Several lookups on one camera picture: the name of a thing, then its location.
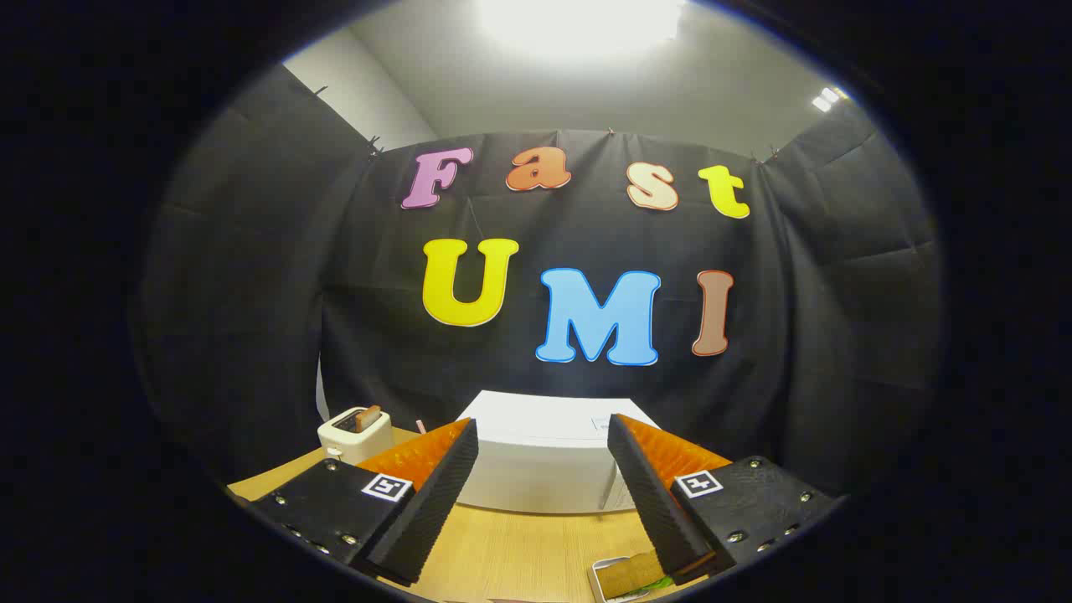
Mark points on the small white rectangular dish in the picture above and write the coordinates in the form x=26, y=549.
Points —
x=596, y=579

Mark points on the black backdrop cloth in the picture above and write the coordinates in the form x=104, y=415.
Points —
x=251, y=293

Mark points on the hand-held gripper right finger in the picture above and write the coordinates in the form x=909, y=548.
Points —
x=653, y=511

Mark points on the brown toast slice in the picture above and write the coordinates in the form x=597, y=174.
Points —
x=367, y=417

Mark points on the white microwave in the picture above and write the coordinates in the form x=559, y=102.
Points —
x=536, y=452

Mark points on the small ceiling spotlight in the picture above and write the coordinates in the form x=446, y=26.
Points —
x=826, y=99

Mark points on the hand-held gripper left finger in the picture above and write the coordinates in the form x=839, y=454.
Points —
x=435, y=511

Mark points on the brown bread lettuce sandwich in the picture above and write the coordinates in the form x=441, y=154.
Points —
x=628, y=574

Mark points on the white toaster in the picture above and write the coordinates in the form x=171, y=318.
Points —
x=356, y=444

